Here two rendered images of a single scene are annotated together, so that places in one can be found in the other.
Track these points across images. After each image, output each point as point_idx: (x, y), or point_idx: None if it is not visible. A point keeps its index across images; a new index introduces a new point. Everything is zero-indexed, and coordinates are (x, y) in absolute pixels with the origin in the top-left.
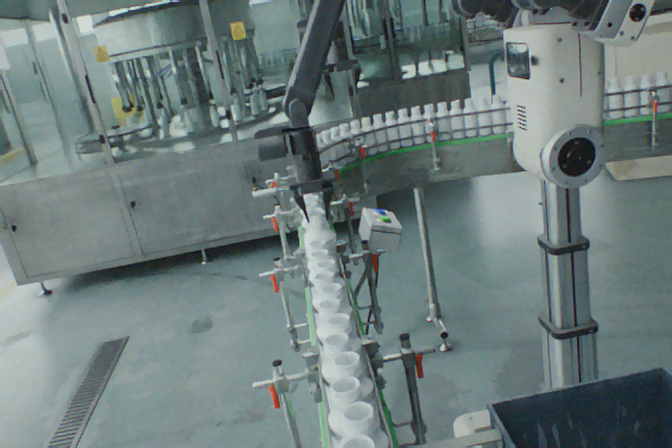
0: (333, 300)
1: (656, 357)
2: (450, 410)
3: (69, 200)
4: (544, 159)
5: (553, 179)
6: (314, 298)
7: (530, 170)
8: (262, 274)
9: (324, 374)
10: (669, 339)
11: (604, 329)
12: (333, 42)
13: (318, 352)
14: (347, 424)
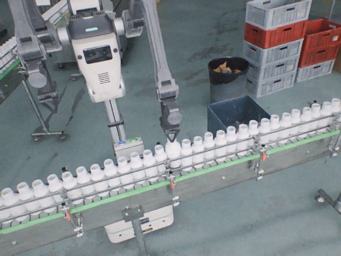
0: (240, 126)
1: (60, 172)
2: (66, 254)
3: None
4: (123, 87)
5: (125, 93)
6: (222, 142)
7: (107, 98)
8: (175, 183)
9: (269, 130)
10: (50, 166)
11: (30, 185)
12: (49, 75)
13: (257, 134)
14: (299, 112)
